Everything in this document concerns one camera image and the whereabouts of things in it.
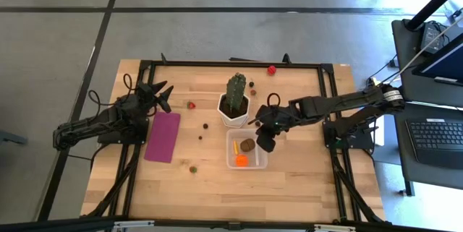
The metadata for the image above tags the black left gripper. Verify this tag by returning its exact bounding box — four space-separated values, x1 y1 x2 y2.
139 80 175 116

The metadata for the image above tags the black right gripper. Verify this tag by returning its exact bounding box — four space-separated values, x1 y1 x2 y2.
247 103 301 153

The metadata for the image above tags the clear plastic tupperware container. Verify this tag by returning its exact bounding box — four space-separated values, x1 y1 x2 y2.
226 128 269 170

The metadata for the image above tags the brown toy kiwi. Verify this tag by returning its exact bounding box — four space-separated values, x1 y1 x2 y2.
239 138 256 152

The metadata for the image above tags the white plant pot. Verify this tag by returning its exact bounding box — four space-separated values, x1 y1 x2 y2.
216 93 251 129

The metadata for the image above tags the purple cloth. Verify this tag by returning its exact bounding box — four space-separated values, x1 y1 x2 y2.
143 111 182 164

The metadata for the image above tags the green cactus plant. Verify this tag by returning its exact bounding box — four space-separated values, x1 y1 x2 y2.
226 72 247 113

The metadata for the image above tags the dark grey desk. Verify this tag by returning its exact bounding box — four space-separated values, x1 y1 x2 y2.
391 17 463 197

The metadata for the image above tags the grey furniture leg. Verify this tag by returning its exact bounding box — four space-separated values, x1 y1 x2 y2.
0 129 29 147

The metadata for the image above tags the black keyboard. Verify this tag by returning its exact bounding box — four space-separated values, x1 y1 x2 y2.
404 118 463 171

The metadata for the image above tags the black power adapter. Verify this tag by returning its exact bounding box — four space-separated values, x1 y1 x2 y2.
420 22 449 55

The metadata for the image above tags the black desk screen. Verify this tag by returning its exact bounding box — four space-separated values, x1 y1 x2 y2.
412 31 463 87

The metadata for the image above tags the black diagonal pole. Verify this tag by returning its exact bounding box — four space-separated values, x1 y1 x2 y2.
404 0 463 31

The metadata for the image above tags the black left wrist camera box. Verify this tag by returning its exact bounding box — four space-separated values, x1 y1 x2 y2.
138 82 153 99

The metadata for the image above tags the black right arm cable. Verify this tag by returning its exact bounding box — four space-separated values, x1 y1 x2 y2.
266 92 283 110

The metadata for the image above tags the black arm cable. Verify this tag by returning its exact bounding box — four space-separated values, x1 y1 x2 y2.
266 92 283 110
88 72 137 117

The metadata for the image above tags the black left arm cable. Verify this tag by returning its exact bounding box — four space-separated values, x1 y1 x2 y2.
88 72 137 117

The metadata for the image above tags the black aluminium table frame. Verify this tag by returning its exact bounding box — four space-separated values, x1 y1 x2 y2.
81 53 386 225

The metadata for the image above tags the black camera mount rail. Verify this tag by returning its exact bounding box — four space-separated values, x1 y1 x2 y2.
0 215 463 232

